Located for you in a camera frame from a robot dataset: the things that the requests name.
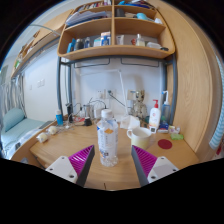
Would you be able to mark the flat round red coaster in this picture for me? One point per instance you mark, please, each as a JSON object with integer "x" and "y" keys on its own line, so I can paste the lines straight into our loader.
{"x": 165, "y": 144}

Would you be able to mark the grey metal shelf frame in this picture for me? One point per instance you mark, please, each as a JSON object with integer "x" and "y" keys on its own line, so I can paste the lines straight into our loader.
{"x": 173, "y": 90}

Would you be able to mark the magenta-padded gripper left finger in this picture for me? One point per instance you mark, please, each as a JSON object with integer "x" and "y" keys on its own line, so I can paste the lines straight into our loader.
{"x": 63, "y": 168}

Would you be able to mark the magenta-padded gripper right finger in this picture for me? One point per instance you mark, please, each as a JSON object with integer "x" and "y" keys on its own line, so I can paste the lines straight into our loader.
{"x": 160, "y": 166}

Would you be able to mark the wooden tree-creature figurine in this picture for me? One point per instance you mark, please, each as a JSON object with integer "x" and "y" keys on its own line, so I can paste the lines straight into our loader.
{"x": 140, "y": 106}

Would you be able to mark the wooden shelf unit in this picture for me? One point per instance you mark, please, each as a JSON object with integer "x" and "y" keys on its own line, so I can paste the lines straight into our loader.
{"x": 113, "y": 51}

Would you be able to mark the blue pump bottle, white pump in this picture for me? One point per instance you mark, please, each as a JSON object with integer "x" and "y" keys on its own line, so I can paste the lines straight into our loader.
{"x": 166, "y": 110}

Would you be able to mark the striped hanging towel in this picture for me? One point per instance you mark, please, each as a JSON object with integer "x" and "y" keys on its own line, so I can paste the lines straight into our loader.
{"x": 218, "y": 116}

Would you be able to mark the white crumpled paper bag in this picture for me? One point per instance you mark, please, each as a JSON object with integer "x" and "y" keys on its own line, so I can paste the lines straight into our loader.
{"x": 130, "y": 122}

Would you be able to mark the clear plastic water bottle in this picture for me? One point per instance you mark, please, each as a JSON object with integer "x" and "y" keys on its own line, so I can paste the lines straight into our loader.
{"x": 107, "y": 140}

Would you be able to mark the white pump bottle, red pump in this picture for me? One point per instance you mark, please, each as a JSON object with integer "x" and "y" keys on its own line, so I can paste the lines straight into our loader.
{"x": 154, "y": 116}

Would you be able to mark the small black box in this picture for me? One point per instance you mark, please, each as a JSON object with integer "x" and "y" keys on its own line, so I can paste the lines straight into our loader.
{"x": 88, "y": 122}

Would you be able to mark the teal pillow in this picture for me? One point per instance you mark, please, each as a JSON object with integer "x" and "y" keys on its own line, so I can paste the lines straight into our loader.
{"x": 13, "y": 119}

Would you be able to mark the long wooden wall shelf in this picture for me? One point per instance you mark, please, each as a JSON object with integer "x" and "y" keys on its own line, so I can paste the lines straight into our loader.
{"x": 43, "y": 35}

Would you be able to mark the cream ceramic cup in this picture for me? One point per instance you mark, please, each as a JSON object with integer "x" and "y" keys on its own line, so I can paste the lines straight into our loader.
{"x": 140, "y": 140}

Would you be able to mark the tall black device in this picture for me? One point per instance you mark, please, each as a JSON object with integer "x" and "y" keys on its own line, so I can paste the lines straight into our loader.
{"x": 69, "y": 113}

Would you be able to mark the small blue bottle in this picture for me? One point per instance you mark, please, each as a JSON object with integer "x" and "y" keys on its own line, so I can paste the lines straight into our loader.
{"x": 59, "y": 118}

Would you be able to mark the white desk lamp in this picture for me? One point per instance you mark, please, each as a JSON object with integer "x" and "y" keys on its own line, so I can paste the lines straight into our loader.
{"x": 121, "y": 86}

